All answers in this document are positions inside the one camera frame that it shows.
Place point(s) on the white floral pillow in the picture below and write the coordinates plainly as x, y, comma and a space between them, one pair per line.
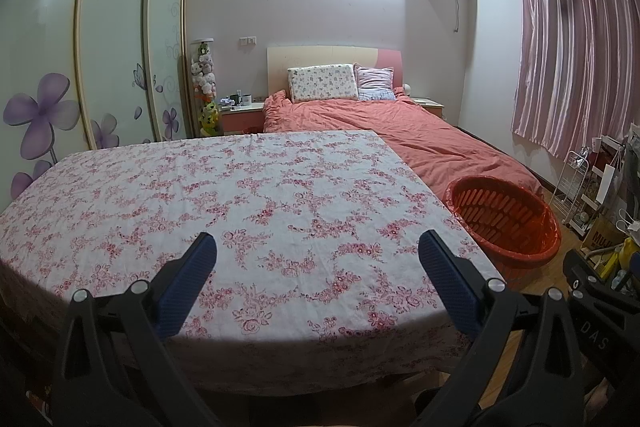
322, 83

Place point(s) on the white wall socket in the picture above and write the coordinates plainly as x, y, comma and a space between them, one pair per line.
247, 40

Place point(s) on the beige pink bed headboard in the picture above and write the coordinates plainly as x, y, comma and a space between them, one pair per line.
320, 54

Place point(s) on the yellow bag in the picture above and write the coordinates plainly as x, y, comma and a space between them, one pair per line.
625, 257

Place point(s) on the pink drawer nightstand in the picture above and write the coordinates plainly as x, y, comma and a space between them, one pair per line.
240, 122

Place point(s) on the yellow green plush toy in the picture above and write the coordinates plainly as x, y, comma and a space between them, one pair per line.
209, 119

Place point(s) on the clear tube of plush toys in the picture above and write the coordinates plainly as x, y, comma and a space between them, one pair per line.
204, 72

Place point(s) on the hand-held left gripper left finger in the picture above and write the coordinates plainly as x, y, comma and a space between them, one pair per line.
187, 279

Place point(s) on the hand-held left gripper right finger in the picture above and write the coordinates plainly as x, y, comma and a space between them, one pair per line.
445, 279

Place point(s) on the wardrobe with purple flowers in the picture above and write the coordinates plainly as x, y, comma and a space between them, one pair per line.
115, 17

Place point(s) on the pink floral tablecloth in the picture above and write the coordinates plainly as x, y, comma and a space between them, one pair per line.
225, 217

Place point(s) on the red plastic basket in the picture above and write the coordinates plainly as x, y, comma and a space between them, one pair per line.
520, 239

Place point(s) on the white storage shelf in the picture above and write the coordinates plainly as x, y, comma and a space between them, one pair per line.
602, 177

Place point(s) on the pink satin curtain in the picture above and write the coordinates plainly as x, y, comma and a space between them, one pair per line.
565, 52

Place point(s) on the beige nightstand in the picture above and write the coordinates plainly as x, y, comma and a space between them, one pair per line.
430, 106

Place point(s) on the pink striped pillow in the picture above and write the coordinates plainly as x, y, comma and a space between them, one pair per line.
375, 82

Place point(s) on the salmon duvet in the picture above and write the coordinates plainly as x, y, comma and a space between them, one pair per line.
425, 132

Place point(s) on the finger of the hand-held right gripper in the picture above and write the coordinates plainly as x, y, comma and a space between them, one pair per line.
580, 274

